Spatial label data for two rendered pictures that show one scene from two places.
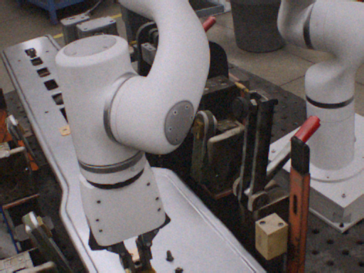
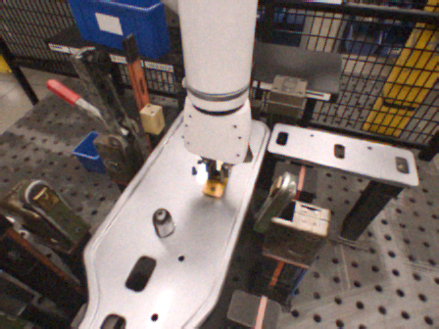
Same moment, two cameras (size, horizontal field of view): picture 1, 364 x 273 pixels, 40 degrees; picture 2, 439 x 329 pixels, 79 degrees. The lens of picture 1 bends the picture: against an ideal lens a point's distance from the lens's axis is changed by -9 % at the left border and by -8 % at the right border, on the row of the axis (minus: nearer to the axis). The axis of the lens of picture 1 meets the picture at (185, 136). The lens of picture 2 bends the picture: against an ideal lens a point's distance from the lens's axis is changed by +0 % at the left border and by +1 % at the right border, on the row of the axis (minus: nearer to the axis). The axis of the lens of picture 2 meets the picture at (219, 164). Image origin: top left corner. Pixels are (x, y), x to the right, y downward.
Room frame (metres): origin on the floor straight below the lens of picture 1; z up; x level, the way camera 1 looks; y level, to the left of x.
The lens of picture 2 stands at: (0.78, 0.31, 1.40)
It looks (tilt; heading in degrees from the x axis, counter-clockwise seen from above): 48 degrees down; 222
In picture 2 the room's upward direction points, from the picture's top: straight up
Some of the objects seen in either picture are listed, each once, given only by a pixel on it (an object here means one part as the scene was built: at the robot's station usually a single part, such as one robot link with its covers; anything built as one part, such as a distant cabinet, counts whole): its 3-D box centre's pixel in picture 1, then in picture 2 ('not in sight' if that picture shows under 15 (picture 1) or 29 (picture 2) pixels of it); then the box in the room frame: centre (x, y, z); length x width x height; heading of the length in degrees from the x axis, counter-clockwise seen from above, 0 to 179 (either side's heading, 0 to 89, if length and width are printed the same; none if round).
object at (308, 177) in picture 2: not in sight; (282, 212); (0.42, 0.19, 0.84); 0.11 x 0.10 x 0.28; 113
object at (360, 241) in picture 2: not in sight; (366, 207); (0.27, 0.34, 0.84); 0.11 x 0.06 x 0.29; 113
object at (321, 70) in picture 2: not in sight; (187, 52); (0.24, -0.31, 1.02); 0.90 x 0.22 x 0.03; 113
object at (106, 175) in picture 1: (112, 156); (216, 86); (0.54, 0.09, 1.20); 0.09 x 0.08 x 0.03; 113
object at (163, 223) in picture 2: not in sight; (163, 222); (0.68, 0.09, 1.02); 0.03 x 0.03 x 0.07
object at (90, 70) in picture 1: (102, 97); (217, 22); (0.54, 0.09, 1.28); 0.09 x 0.08 x 0.13; 51
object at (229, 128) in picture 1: (228, 210); (75, 249); (0.80, -0.06, 0.88); 0.11 x 0.09 x 0.37; 113
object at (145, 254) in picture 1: (149, 244); (205, 161); (0.55, 0.07, 1.04); 0.03 x 0.03 x 0.07; 23
